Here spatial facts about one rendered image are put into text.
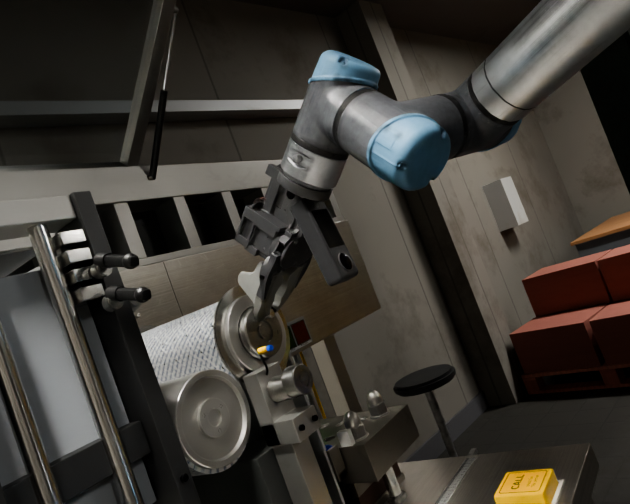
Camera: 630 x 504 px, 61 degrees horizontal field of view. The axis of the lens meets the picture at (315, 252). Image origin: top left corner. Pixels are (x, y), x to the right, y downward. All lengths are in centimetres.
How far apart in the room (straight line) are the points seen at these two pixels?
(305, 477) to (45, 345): 39
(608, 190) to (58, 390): 669
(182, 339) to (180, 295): 34
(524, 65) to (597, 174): 639
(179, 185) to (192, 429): 69
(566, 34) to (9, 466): 58
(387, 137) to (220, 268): 76
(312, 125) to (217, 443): 41
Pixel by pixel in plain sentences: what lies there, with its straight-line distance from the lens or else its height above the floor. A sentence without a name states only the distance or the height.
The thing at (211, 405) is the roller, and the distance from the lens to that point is 72.
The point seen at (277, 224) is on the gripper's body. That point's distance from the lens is 68.
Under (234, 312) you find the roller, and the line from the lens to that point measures 76.
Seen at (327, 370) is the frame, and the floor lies 102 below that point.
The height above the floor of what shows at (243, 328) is 126.
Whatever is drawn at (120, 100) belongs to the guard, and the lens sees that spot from 116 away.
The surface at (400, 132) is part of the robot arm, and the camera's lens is 55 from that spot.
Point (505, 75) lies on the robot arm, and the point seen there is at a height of 142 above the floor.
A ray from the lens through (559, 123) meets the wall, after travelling 705.
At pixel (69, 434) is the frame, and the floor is 124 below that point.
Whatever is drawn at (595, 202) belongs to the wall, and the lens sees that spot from 700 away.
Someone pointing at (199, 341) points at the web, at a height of 127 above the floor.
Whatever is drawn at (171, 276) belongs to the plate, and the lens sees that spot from 115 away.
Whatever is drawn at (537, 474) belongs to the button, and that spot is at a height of 92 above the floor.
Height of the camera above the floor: 129
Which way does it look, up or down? 3 degrees up
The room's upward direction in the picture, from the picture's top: 21 degrees counter-clockwise
